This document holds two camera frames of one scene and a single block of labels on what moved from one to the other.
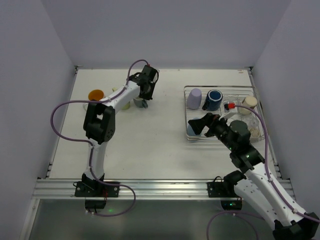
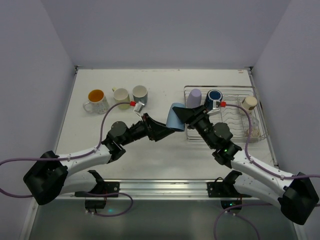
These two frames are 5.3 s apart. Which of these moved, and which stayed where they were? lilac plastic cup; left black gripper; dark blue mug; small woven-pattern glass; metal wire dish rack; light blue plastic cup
Moved: light blue plastic cup; left black gripper
Stayed: lilac plastic cup; metal wire dish rack; dark blue mug; small woven-pattern glass
